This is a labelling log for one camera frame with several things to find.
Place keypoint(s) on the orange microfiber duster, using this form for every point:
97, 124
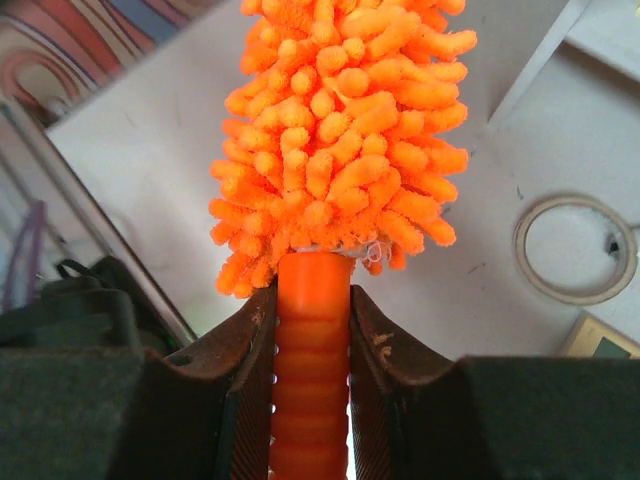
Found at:
334, 157

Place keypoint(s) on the masking tape roll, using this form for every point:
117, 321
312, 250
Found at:
575, 249

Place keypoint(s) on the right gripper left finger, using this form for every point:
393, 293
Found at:
123, 412

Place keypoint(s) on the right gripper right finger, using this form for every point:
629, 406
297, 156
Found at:
419, 415

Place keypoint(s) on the white small bookshelf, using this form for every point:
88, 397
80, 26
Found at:
521, 37

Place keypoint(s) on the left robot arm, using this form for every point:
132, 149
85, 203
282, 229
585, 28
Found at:
98, 306

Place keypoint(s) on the blue beige calculator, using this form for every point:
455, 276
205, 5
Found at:
590, 337

